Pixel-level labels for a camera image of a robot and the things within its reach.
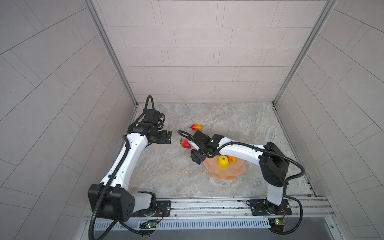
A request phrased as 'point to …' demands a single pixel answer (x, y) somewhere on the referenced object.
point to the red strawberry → (185, 143)
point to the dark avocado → (192, 151)
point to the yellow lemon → (223, 161)
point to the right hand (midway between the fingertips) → (197, 154)
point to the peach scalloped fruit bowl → (230, 173)
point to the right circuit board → (277, 225)
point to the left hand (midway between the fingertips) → (165, 135)
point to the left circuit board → (148, 224)
